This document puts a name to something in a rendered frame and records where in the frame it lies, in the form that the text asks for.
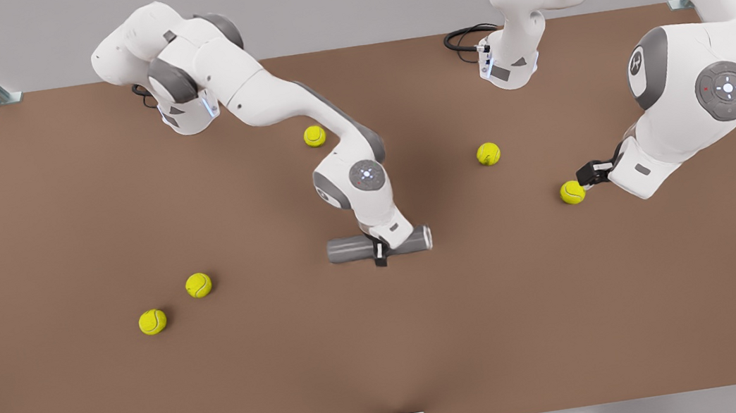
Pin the grey tennis ball tube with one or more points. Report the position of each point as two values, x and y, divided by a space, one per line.
345 249

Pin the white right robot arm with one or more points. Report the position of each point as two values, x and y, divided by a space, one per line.
253 93

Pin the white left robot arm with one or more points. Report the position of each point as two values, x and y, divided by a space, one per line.
690 57

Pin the yellow tennis ball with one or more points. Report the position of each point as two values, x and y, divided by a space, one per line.
488 154
198 285
152 321
572 192
315 136

